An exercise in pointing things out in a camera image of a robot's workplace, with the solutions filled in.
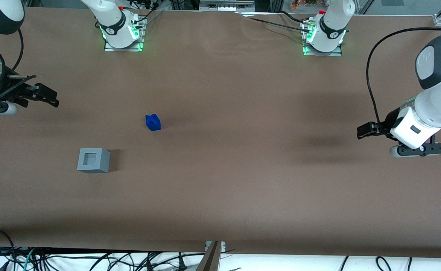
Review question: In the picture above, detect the thick black table cable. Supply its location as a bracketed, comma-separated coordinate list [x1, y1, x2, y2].
[277, 10, 311, 25]

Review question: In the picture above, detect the aluminium post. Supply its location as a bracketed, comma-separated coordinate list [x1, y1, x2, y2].
[196, 241, 221, 271]

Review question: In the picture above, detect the blue plastic part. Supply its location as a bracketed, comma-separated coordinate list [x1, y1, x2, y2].
[145, 114, 162, 132]

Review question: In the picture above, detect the grey metal rail box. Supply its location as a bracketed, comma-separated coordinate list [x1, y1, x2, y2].
[199, 0, 255, 12]

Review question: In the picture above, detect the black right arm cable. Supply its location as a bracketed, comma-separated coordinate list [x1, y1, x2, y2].
[0, 29, 24, 106]

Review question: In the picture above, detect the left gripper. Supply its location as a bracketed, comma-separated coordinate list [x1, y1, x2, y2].
[357, 107, 441, 149]

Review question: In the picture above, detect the small metal table bracket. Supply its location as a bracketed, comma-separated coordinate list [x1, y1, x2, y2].
[204, 241, 227, 253]

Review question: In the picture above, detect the thin black table cable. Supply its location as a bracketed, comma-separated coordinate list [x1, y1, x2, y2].
[239, 13, 315, 34]

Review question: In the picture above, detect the gray cube base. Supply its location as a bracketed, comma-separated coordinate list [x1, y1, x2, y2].
[77, 148, 111, 174]

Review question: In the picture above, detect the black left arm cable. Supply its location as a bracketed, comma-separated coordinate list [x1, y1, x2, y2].
[366, 27, 441, 133]

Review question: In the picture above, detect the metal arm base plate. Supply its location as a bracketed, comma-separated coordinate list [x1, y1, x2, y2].
[302, 20, 343, 57]
[103, 17, 146, 52]

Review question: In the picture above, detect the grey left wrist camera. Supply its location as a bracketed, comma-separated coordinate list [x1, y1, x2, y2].
[389, 142, 441, 158]

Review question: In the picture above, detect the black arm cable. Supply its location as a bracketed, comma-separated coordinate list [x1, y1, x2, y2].
[0, 29, 24, 106]
[366, 27, 441, 133]

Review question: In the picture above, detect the teal cable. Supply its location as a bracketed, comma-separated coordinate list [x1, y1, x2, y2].
[20, 248, 37, 271]

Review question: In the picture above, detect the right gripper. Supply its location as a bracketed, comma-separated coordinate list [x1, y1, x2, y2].
[0, 83, 60, 113]

